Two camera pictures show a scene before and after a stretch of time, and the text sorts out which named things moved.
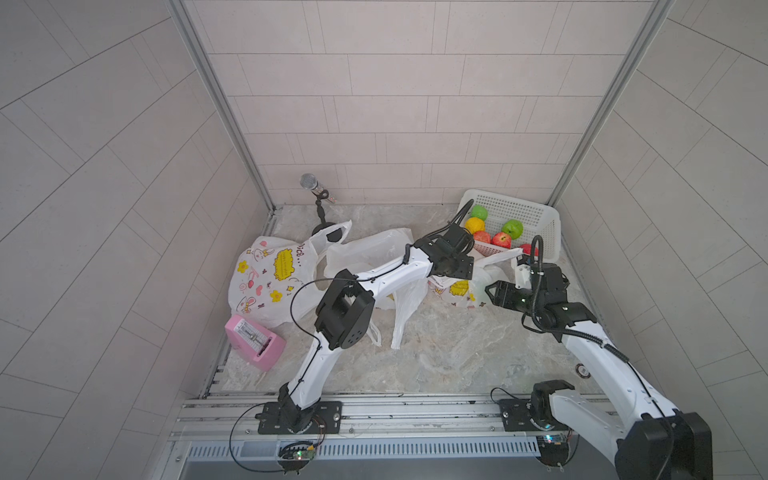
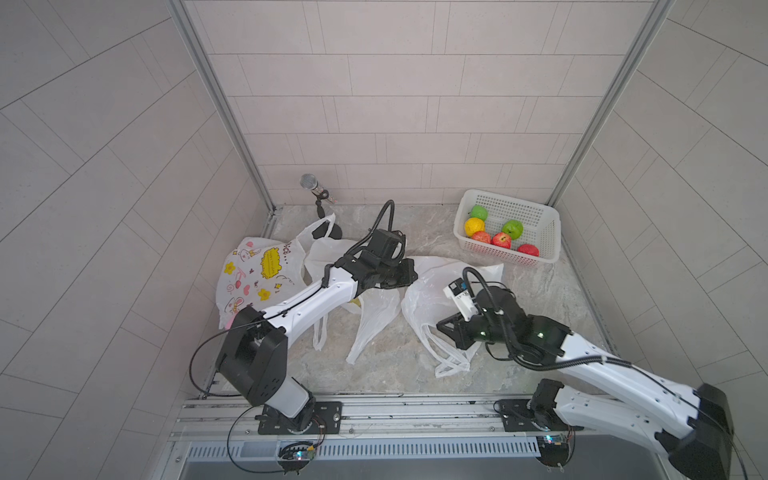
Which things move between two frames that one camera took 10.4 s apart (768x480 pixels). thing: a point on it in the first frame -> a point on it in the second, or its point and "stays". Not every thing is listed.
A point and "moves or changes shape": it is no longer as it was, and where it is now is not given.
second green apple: (514, 227) stays
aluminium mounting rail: (231, 418) stays
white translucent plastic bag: (359, 252) moves or changes shape
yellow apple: (474, 225) stays
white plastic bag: (489, 272) moves or changes shape
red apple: (482, 236) stays
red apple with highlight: (503, 239) stays
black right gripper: (504, 290) -> (458, 331)
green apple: (479, 211) stays
